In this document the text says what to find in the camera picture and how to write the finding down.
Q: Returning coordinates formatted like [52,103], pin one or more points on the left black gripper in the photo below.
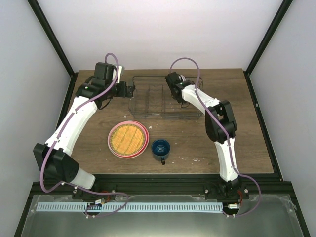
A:
[122,93]

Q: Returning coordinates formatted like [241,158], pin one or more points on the black wire dish rack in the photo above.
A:
[152,99]

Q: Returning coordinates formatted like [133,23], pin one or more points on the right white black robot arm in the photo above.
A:
[220,126]

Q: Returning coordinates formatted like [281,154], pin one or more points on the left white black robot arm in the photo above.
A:
[54,156]

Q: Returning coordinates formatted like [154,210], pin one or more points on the pink red plate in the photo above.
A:
[147,138]

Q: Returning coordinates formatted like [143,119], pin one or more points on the orange woven plate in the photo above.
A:
[127,140]

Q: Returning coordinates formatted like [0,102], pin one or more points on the dark blue mug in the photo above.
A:
[160,150]

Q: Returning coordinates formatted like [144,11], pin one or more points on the light blue slotted strip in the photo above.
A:
[151,207]

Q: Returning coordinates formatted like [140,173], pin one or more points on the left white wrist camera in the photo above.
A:
[117,73]

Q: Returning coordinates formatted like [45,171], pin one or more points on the black aluminium frame rail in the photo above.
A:
[209,185]

